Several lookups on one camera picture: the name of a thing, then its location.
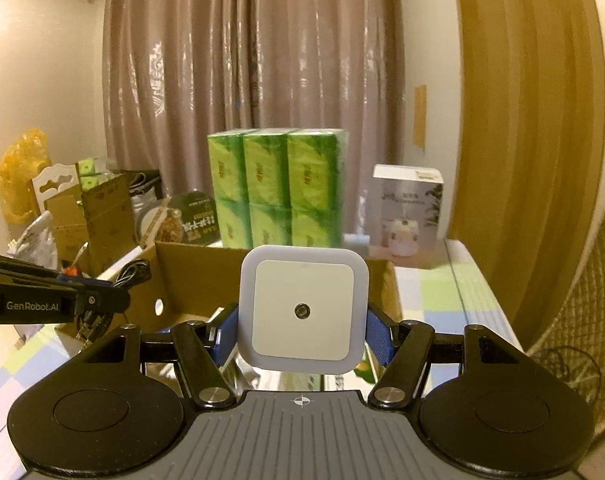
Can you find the pack of green tissue packets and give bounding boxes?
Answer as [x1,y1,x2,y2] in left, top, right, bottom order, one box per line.
[206,129,347,250]

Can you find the desktop with checked tablecloth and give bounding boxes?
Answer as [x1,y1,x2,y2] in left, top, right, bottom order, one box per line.
[0,237,523,411]

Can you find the wicker chair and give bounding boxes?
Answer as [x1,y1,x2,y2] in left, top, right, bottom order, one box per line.
[527,202,605,426]

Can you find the small green boxes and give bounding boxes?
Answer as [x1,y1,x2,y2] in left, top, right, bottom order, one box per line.
[77,157,116,191]

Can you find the round instant food bowl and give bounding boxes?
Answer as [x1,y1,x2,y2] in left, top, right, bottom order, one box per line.
[137,191,223,247]

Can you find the clear plastic bag with charger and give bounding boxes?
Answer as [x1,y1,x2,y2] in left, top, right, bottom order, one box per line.
[75,259,153,345]

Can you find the white cardboard hanger card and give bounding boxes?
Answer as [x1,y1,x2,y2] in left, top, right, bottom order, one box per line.
[31,162,80,216]

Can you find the yellow plastic bag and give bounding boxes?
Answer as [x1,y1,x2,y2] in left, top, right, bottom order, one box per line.
[0,129,50,223]

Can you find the white square night light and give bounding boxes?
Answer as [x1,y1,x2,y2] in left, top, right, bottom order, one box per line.
[239,246,369,373]

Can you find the white humidifier box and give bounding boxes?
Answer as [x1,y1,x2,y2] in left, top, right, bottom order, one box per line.
[372,164,444,261]

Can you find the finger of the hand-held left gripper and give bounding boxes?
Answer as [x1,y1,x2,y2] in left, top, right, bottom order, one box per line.
[74,284,132,317]
[0,249,116,291]

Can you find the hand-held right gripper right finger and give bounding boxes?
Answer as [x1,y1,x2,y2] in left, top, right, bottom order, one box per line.
[365,304,525,409]

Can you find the yellow strip on wall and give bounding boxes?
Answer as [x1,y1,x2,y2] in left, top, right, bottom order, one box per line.
[413,85,428,148]

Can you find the small brown cardboard box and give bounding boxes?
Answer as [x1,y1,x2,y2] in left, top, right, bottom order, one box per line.
[47,175,136,273]

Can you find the yellow curtain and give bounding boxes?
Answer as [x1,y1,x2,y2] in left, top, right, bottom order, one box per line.
[452,0,605,346]

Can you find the beige curtain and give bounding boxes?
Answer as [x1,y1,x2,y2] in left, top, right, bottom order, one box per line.
[102,0,408,241]

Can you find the orange handled tool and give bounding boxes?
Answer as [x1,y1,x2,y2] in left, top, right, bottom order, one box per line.
[62,242,90,279]

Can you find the tangle of cables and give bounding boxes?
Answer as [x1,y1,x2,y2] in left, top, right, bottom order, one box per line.
[537,345,588,391]

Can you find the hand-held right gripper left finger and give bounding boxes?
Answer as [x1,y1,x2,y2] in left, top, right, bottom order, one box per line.
[77,304,242,409]

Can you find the crumpled silver plastic bag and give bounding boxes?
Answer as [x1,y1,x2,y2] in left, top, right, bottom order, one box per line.
[7,210,58,266]

